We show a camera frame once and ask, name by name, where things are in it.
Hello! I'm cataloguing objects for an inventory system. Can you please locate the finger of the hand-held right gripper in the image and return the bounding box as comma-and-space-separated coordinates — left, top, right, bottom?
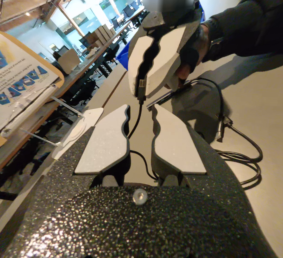
145, 26, 186, 99
128, 34, 161, 98

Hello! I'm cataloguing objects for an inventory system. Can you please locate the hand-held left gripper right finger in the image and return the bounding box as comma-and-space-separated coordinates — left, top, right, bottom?
151, 104, 207, 187

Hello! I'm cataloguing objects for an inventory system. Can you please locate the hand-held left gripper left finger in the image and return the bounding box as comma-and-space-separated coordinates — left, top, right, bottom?
75, 104, 131, 186

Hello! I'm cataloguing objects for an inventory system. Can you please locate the black usb cable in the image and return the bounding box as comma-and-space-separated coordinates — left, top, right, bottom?
128, 78, 263, 190

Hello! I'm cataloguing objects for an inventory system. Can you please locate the grey usb hub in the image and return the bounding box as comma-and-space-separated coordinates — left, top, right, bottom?
147, 80, 193, 110

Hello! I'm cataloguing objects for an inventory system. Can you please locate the short black hub cable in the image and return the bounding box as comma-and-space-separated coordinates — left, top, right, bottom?
189, 77, 233, 143

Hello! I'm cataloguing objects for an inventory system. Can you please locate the person's right forearm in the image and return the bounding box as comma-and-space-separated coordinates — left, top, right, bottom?
200, 0, 283, 63

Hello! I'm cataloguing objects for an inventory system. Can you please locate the person's right hand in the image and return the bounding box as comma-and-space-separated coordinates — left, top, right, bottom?
177, 24, 210, 84

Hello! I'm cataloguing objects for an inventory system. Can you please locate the white flat pad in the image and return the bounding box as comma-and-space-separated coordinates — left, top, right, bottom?
51, 107, 104, 160

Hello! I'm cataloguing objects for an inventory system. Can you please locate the long office desk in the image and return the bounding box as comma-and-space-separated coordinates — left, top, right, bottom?
51, 20, 133, 86

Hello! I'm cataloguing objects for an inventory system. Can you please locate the black computer monitor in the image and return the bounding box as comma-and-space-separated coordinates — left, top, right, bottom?
79, 32, 92, 48

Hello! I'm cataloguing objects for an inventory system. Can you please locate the large brown cardboard box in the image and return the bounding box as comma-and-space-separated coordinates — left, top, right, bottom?
58, 48, 81, 75

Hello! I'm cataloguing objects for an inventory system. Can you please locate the printed sign on wooden board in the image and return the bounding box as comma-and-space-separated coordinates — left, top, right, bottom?
0, 31, 65, 146

